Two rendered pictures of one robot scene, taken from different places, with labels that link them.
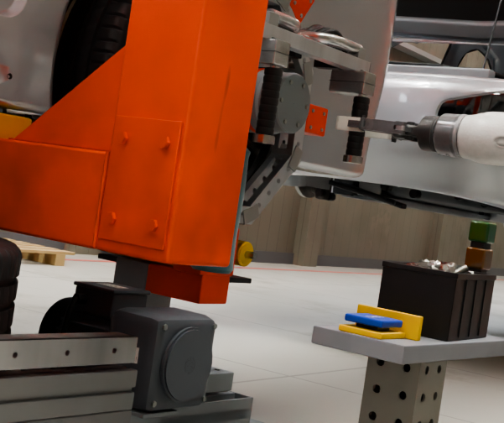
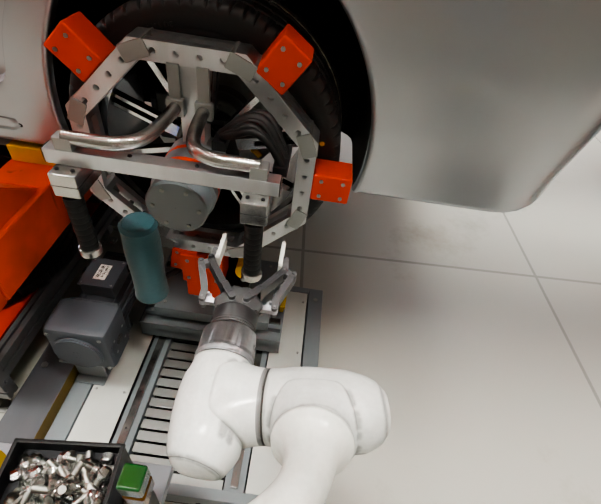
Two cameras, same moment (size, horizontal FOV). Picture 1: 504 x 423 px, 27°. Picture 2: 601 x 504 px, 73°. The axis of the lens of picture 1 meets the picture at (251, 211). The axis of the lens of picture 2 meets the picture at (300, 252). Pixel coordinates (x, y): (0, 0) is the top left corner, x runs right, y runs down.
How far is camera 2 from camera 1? 2.29 m
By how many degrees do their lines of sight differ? 64
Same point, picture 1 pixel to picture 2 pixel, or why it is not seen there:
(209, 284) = (195, 286)
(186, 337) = (64, 343)
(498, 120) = (179, 403)
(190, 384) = (84, 362)
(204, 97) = not seen: outside the picture
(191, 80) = not seen: outside the picture
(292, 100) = (171, 205)
